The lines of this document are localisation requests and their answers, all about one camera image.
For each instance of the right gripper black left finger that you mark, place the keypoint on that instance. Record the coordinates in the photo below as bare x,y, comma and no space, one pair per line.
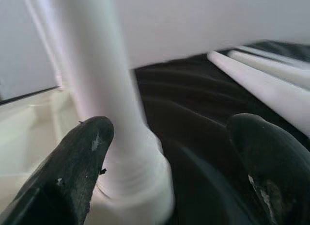
65,176

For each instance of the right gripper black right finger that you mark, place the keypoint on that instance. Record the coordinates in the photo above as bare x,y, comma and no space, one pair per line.
278,174

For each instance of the white plastic table top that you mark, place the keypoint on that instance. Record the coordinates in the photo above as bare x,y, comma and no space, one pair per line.
24,128

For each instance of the white flat strip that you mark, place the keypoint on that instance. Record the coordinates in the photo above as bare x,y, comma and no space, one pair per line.
266,51

